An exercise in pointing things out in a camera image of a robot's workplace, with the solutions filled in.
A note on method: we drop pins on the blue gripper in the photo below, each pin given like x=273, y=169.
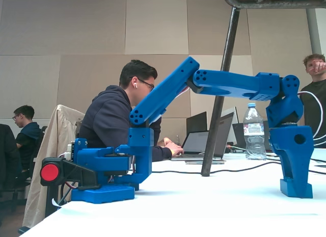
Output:
x=293, y=145

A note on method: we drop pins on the blue toy brick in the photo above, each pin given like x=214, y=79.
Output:
x=286, y=188

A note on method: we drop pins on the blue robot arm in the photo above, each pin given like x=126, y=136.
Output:
x=165, y=91

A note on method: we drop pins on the hand of curly-haired person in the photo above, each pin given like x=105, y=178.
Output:
x=320, y=66

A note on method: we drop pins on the right hand of hoodie person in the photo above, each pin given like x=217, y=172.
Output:
x=175, y=147

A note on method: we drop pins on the clear plastic water bottle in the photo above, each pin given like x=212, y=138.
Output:
x=254, y=135

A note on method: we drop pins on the wide black laptop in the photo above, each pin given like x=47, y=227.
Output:
x=239, y=135

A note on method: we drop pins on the curly-haired standing person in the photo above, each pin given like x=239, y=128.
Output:
x=315, y=104

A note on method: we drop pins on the silver laptop lid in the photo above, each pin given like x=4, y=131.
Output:
x=235, y=119

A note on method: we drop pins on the silver open laptop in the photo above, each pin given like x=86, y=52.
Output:
x=196, y=142

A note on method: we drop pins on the small black laptop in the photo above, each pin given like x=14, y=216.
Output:
x=197, y=122

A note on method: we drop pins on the grey metal stand leg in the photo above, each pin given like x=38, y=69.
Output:
x=313, y=30

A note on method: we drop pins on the dark metal stand leg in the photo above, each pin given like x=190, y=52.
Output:
x=229, y=43

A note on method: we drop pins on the person in navy hoodie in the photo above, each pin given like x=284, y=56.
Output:
x=107, y=114

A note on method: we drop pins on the motor controller board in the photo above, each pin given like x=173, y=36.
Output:
x=71, y=151

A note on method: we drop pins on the black clamp with red knob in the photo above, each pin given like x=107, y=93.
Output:
x=51, y=172

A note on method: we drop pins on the beige jacket on chair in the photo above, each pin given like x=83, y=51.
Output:
x=43, y=170

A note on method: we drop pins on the seated person with glasses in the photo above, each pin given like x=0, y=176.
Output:
x=26, y=137

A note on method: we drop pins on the metal stand frame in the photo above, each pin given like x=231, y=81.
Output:
x=275, y=0

